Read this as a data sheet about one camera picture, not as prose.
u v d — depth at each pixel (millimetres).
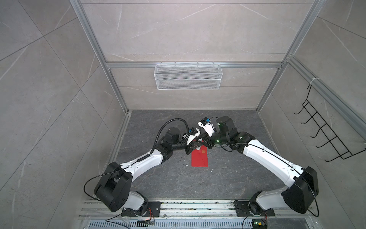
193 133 662
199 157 937
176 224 699
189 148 685
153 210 733
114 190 422
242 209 730
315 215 730
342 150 592
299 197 396
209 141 658
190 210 746
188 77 1005
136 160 495
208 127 665
